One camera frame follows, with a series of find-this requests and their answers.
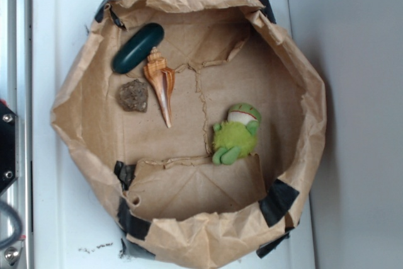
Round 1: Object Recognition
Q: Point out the green plush frog toy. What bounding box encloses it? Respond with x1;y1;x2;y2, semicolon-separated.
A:
212;103;261;165

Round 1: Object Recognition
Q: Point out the brown paper bag bin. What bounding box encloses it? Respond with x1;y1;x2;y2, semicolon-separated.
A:
51;0;327;268

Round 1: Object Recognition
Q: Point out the orange spiral seashell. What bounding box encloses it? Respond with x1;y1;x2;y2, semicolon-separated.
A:
144;47;175;128

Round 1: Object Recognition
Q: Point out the brown rough rock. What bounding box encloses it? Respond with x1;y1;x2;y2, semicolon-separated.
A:
117;79;149;113

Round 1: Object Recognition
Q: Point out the dark green oval case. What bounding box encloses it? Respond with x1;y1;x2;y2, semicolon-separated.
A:
112;23;164;74

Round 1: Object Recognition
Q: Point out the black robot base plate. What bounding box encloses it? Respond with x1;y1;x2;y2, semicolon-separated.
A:
1;99;19;195

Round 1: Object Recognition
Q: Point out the aluminium frame rail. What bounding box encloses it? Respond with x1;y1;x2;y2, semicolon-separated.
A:
1;0;34;268

